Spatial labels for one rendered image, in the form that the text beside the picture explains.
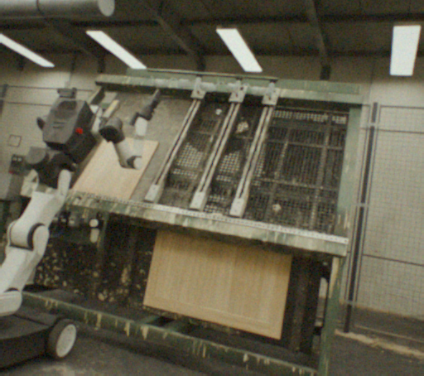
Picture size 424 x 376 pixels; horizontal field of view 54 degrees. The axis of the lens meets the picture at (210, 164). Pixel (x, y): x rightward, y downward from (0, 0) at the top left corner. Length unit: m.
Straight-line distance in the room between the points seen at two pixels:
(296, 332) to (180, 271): 0.80
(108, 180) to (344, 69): 5.79
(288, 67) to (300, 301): 6.06
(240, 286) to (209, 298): 0.22
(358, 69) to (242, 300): 5.91
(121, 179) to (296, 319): 1.45
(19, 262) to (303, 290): 1.59
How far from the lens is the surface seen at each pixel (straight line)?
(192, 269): 2.78
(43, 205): 2.48
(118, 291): 2.95
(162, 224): 2.62
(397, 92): 7.79
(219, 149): 2.88
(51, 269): 3.29
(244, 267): 2.70
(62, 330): 2.48
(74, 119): 2.51
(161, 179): 2.78
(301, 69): 8.11
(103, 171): 3.05
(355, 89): 3.72
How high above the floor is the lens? 0.85
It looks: 8 degrees up
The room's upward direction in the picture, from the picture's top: 10 degrees clockwise
